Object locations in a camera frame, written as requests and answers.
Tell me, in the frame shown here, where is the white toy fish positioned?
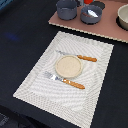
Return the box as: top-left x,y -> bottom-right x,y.
87,10 -> 98,17

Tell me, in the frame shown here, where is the red tomato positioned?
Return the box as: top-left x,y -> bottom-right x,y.
84,0 -> 93,4

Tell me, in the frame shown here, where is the grey frying pan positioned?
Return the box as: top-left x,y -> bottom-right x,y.
80,5 -> 102,24

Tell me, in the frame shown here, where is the beige round plate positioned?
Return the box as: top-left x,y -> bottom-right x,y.
55,55 -> 83,78

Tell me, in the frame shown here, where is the woven beige placemat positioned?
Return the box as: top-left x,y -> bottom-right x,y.
13,31 -> 113,128

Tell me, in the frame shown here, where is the grey pot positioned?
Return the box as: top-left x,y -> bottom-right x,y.
56,0 -> 77,20

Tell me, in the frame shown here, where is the pink stove board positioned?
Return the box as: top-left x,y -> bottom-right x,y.
49,1 -> 128,43

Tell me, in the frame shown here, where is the black burner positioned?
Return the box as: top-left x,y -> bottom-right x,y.
90,1 -> 105,10

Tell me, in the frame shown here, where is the cream bowl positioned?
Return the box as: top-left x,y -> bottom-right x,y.
118,4 -> 128,30

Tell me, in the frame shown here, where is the fork with orange handle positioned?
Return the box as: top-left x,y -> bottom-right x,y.
44,71 -> 85,89

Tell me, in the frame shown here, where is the knife with orange handle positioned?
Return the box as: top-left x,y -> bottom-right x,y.
56,50 -> 97,62

